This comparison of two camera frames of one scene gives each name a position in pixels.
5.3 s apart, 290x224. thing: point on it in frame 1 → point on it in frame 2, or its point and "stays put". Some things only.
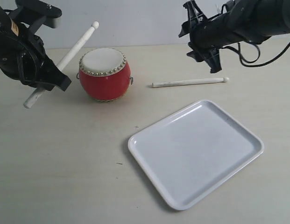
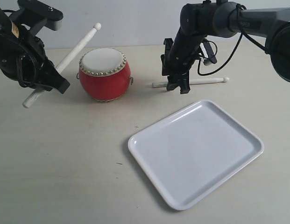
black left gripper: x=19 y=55 stays put
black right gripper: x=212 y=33 → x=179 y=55
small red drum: x=105 y=74 stays put
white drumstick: x=225 y=79 stays put
